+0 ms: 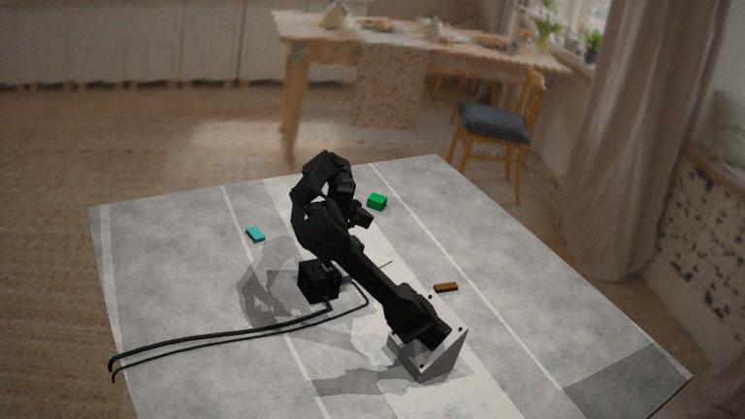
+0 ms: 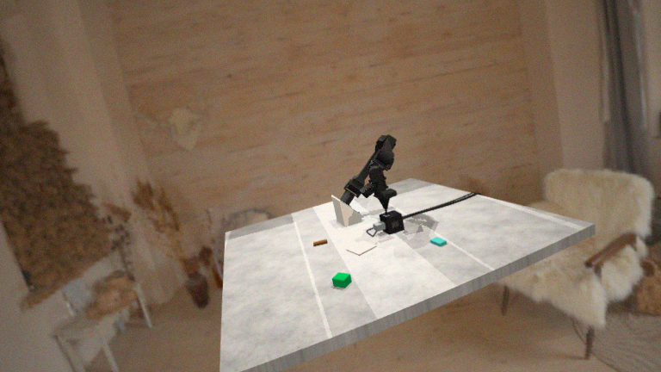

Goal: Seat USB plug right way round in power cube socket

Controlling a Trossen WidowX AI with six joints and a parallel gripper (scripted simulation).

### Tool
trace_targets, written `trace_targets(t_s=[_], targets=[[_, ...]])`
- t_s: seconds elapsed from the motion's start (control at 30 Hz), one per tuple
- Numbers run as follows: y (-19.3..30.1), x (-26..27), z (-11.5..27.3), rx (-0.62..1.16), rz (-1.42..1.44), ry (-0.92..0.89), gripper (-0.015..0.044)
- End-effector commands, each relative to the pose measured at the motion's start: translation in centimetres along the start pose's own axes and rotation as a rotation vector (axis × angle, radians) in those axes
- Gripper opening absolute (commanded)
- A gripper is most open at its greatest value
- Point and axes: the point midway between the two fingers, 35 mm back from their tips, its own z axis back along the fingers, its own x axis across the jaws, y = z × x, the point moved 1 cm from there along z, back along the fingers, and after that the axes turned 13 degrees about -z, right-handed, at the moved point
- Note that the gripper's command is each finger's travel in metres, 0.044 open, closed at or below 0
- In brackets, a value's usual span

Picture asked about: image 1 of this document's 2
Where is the small brown rectangular block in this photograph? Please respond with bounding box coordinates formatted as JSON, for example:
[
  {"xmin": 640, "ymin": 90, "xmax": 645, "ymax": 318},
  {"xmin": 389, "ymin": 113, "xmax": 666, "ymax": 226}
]
[{"xmin": 434, "ymin": 281, "xmax": 458, "ymax": 293}]

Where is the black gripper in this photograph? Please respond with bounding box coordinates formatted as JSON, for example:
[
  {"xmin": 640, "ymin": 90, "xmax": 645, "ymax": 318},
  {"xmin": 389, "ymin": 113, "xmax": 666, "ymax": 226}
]
[{"xmin": 306, "ymin": 201, "xmax": 365, "ymax": 251}]

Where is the small green cube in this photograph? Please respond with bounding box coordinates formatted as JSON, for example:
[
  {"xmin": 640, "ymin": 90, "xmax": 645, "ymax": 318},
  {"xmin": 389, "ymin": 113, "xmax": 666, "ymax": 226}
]
[{"xmin": 367, "ymin": 193, "xmax": 387, "ymax": 211}]

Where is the small teal block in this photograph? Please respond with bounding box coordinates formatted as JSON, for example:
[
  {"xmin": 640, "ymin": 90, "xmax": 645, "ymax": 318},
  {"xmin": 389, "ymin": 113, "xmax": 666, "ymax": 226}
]
[{"xmin": 245, "ymin": 226, "xmax": 266, "ymax": 243}]

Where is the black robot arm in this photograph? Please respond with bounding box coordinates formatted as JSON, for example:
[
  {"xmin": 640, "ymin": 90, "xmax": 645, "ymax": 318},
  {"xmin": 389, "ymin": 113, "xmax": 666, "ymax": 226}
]
[{"xmin": 289, "ymin": 149, "xmax": 452, "ymax": 351}]

